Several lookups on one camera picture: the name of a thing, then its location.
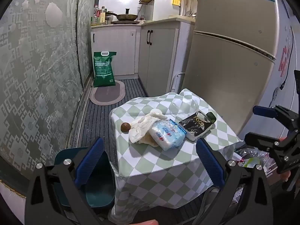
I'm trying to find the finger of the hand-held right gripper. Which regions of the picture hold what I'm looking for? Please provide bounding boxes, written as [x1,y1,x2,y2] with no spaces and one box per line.
[244,132,285,156]
[253,105,300,132]

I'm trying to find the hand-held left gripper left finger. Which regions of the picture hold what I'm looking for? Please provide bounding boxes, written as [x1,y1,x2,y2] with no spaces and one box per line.
[25,137,110,225]

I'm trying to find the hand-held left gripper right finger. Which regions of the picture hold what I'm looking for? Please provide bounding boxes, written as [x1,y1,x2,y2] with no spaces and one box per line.
[192,139,274,225]

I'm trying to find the teal plastic bin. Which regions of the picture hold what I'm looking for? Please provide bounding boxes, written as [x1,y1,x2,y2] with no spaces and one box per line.
[53,146,116,209]

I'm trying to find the black drink carton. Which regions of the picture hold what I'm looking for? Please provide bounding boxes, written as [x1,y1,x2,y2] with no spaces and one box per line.
[178,111,216,142]

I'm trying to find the blue white tissue packet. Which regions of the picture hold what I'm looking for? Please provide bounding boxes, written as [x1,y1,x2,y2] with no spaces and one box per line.
[149,119,187,151]

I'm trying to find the beige paper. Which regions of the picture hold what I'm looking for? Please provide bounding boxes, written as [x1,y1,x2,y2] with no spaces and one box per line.
[137,133,161,147]

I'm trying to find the white tissue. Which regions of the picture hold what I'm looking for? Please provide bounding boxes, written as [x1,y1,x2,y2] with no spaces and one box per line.
[128,109,168,144]

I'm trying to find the person's right hand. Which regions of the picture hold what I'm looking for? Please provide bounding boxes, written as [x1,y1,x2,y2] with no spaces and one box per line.
[280,169,292,183]

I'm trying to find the plastic bag of packets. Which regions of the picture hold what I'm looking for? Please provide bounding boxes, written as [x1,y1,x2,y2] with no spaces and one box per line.
[233,143,279,177]

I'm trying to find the grey striped floor rug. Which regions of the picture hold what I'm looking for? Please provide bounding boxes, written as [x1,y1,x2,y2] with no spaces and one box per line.
[69,78,150,150]

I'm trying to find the green white checkered tablecloth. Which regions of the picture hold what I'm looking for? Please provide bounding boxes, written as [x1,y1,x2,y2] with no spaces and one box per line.
[108,88,243,223]

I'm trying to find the beige two-door refrigerator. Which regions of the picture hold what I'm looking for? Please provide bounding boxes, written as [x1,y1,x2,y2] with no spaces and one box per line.
[181,0,282,136]

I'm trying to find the oval grey pink mat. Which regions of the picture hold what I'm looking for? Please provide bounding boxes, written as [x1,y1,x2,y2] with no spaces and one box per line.
[90,80,126,106]

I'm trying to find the green rice bag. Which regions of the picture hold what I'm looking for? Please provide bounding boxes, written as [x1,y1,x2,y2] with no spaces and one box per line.
[93,51,117,88]

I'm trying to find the patterned frosted glass door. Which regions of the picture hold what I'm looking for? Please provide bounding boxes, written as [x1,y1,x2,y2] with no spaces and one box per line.
[0,0,100,197]

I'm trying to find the hanging metal ladles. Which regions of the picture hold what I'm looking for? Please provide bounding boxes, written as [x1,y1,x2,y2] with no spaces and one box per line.
[184,0,196,17]

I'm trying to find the frying pan with lid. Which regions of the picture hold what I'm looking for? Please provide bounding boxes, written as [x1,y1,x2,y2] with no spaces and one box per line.
[106,8,139,21]

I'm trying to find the black power cable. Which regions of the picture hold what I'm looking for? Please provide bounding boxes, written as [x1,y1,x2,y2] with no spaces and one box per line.
[280,21,295,91]

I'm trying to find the red wall decoration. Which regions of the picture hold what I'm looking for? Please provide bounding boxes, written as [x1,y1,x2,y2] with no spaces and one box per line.
[278,44,290,76]

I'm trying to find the white cabinet single handle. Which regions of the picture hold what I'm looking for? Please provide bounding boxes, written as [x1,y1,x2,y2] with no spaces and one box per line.
[90,25,142,77]

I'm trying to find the white cabinet double handles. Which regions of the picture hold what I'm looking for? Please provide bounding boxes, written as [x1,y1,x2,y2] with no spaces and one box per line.
[138,20,195,97]

